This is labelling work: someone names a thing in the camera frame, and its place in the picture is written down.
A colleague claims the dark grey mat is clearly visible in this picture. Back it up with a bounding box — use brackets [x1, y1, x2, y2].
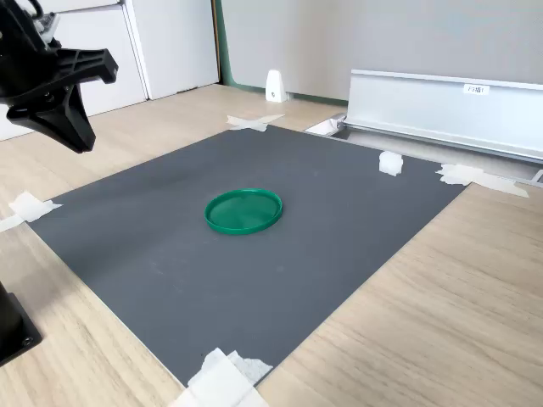
[28, 124, 470, 389]

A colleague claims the small white bracket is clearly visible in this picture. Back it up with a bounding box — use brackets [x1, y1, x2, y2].
[265, 69, 286, 104]

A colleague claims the small white plastic terminal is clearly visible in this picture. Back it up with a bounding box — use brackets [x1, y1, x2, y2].
[378, 150, 404, 178]

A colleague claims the aluminium cable duct frame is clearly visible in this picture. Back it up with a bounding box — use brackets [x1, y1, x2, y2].
[304, 111, 543, 188]

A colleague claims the grey partition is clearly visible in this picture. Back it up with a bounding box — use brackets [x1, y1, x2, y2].
[211, 0, 543, 105]

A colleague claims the round green lid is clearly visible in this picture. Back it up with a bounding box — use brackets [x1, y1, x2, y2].
[204, 187, 284, 237]

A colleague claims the white tape piece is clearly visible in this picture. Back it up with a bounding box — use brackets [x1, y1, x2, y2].
[226, 113, 286, 133]
[0, 190, 64, 233]
[167, 347, 273, 407]
[435, 163, 530, 198]

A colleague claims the white cabinet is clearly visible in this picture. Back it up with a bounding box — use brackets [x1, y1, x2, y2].
[0, 0, 222, 142]

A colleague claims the aluminium cable duct lid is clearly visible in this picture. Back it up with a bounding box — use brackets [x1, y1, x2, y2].
[344, 68, 543, 163]

